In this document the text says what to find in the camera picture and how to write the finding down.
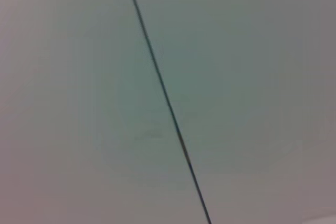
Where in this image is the dark wall panel seam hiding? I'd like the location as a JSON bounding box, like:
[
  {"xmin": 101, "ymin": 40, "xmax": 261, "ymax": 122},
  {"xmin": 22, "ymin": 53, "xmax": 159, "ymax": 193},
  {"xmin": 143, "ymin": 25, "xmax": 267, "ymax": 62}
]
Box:
[{"xmin": 123, "ymin": 0, "xmax": 213, "ymax": 224}]

